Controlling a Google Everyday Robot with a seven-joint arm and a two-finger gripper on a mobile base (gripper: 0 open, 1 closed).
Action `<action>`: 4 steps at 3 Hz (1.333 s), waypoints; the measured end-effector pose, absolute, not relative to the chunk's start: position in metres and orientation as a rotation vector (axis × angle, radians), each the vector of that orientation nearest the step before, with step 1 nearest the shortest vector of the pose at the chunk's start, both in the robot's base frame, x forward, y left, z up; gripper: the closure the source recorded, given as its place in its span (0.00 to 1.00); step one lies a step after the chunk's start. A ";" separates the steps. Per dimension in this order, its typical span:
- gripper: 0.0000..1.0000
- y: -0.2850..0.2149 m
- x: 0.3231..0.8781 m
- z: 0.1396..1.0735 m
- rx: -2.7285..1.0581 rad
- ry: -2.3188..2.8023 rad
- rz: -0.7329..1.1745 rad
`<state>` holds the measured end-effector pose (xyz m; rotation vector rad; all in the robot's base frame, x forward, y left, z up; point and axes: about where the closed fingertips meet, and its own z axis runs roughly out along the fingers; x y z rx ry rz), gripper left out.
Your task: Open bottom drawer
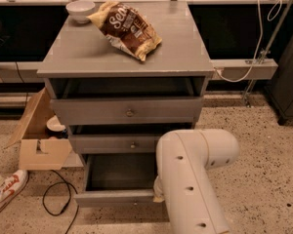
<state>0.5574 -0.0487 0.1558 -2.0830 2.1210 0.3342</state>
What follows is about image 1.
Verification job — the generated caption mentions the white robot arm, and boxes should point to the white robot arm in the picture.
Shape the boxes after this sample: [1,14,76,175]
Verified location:
[153,129,239,234]

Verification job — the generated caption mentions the grey top drawer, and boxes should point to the grey top drawer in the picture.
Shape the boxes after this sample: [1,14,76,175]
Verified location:
[51,97,202,126]

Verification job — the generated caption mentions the white bowl in box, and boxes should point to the white bowl in box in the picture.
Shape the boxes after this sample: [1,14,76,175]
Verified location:
[46,116,65,132]

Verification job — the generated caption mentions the grey drawer cabinet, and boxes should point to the grey drawer cabinet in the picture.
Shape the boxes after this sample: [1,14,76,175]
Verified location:
[38,2,213,161]

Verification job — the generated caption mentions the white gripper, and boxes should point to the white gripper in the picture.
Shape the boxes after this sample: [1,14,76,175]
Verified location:
[153,176,165,203]

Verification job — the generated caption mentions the grey middle drawer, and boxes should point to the grey middle drawer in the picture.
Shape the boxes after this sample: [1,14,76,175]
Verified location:
[69,134,159,154]

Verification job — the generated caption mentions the brown coffee pads bag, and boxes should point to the brown coffee pads bag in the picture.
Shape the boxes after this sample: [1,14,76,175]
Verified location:
[88,1,162,61]

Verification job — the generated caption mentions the white hanging cable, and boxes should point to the white hanging cable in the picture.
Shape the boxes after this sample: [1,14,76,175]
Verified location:
[214,0,283,83]

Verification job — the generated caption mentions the grey drawer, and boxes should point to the grey drawer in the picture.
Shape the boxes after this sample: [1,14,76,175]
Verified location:
[69,134,159,154]
[51,97,202,126]
[75,153,157,208]

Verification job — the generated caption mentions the metal stand pole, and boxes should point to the metal stand pole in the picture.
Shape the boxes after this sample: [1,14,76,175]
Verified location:
[242,0,293,108]

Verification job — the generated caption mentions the black floor cable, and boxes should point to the black floor cable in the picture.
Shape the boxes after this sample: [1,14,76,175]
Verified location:
[42,170,80,234]

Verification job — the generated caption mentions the grey wall rail ledge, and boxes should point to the grey wall rail ledge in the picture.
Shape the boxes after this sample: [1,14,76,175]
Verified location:
[0,58,277,83]

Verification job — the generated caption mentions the open cardboard box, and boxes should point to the open cardboard box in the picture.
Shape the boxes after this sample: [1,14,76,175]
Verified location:
[7,89,78,171]

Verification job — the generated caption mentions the white red sneaker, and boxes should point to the white red sneaker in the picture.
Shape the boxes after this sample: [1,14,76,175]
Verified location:
[0,170,28,212]

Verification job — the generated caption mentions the dark grey side cabinet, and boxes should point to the dark grey side cabinet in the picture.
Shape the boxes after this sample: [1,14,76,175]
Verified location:
[267,35,293,125]

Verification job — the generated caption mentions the white ceramic bowl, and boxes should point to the white ceramic bowl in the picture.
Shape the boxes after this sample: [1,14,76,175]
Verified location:
[65,0,96,23]

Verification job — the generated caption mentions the grey bottom drawer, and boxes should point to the grey bottom drawer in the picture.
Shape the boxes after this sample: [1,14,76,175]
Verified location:
[75,153,157,208]

